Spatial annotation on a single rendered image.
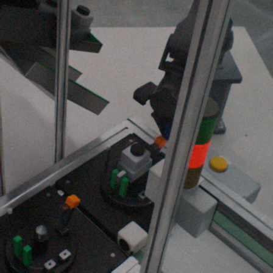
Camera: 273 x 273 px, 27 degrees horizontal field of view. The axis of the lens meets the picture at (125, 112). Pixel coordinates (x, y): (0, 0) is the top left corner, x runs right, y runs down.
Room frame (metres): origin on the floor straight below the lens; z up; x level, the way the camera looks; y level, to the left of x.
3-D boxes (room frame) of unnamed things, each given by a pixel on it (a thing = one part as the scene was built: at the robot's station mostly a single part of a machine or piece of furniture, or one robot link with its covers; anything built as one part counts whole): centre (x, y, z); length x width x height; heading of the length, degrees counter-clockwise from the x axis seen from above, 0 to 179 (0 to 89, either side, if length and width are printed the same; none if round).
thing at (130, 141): (0.82, -0.04, 0.96); 0.24 x 0.24 x 0.02; 51
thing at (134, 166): (0.81, -0.03, 1.06); 0.08 x 0.04 x 0.07; 141
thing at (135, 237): (0.69, -0.05, 0.97); 0.05 x 0.05 x 0.04; 51
